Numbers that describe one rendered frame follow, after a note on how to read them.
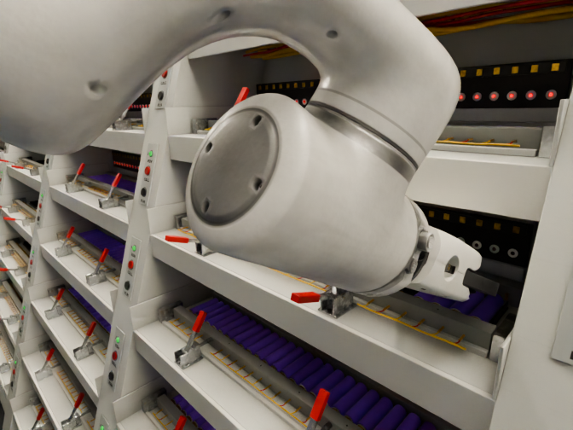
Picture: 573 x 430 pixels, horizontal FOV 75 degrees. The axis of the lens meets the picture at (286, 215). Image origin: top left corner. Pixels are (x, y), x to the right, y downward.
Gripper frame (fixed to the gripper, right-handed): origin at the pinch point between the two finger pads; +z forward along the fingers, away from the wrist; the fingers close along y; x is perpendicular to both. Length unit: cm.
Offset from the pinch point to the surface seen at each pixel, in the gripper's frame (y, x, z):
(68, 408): 87, 63, 10
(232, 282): 26.1, 9.9, -4.9
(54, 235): 122, 24, 1
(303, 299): 8.6, 7.0, -11.0
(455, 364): -4.8, 7.6, -3.7
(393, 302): 3.6, 4.4, -1.7
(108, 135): 81, -9, -9
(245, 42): 34.6, -25.5, -11.8
